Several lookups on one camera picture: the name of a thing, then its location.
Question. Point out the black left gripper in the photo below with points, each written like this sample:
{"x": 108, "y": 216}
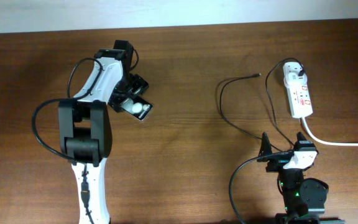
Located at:
{"x": 140, "y": 84}

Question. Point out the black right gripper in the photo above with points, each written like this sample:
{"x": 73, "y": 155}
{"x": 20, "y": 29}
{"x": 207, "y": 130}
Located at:
{"x": 276, "y": 162}

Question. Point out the black smartphone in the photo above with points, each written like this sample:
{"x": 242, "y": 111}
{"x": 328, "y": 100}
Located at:
{"x": 137, "y": 107}

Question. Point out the white power strip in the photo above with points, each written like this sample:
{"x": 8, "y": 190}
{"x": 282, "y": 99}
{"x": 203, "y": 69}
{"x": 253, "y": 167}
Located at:
{"x": 299, "y": 100}

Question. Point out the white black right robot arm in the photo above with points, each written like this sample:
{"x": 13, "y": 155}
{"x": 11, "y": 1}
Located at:
{"x": 303, "y": 198}

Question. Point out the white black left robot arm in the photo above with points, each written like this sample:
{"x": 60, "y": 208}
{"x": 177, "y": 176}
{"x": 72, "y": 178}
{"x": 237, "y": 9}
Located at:
{"x": 84, "y": 124}

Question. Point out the white USB charger plug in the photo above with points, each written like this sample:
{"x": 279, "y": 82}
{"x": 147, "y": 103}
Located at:
{"x": 294, "y": 74}

